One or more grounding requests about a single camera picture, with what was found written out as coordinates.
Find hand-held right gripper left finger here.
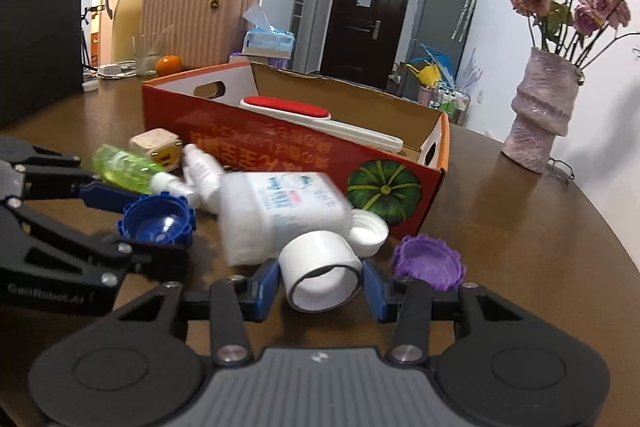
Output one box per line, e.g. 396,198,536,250
107,259,281,368

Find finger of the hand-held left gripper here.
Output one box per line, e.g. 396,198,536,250
0,202,191,280
0,137,132,214

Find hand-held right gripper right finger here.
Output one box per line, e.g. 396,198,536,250
361,259,531,367

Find green transparent bottle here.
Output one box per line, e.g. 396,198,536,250
91,144,201,208

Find blue bottle cap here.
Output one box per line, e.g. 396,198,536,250
117,192,198,250

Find purple bottle cap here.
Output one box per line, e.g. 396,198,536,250
391,234,467,292

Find white bottle cap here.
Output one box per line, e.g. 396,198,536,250
347,208,390,258

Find beige charger plug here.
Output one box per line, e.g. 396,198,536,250
129,128,184,172

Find large white plastic bottle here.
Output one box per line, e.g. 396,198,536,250
215,171,363,314

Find small white bottle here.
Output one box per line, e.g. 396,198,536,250
181,144,227,212

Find red cardboard box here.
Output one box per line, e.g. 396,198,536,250
141,61,451,240

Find white power adapter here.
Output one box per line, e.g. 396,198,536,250
82,63,137,94

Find orange fruit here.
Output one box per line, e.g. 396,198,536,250
155,55,184,76

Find clear glass cup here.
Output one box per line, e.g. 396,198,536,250
132,24,174,76

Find phone tripod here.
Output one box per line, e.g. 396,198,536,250
80,4,108,68

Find black paper bag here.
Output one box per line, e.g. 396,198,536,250
0,0,85,130

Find yellow thermos jug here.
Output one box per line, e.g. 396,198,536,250
105,0,153,64

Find red and white lint brush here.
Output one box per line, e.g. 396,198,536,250
239,96,405,152

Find purple and white tissue package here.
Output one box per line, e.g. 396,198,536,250
229,51,291,70

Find pink ribbed suitcase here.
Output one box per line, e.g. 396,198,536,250
137,0,262,71

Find eyeglasses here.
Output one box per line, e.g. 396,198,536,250
546,158,577,184

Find yellow watering can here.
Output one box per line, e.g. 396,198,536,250
406,63,442,88

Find blue tissue pack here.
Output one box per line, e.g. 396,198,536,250
242,3,296,58

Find blue folding rack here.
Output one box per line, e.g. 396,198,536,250
406,43,458,85

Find pink textured vase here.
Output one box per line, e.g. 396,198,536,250
502,47,586,174

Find dark brown door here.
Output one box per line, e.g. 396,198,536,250
320,0,415,92

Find grey refrigerator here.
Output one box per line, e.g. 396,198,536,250
397,0,477,100

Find folded umbrella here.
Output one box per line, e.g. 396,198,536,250
451,0,479,42

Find wire storage trolley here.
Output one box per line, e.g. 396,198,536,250
429,79,472,126

